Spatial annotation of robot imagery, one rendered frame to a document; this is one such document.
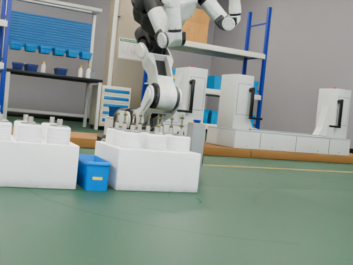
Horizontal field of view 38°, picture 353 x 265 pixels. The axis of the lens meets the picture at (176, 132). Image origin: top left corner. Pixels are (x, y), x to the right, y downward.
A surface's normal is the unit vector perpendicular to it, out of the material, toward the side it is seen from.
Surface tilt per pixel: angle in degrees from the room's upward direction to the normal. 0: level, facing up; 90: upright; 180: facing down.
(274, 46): 90
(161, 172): 90
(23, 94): 90
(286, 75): 90
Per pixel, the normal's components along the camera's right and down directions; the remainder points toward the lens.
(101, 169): 0.37, 0.11
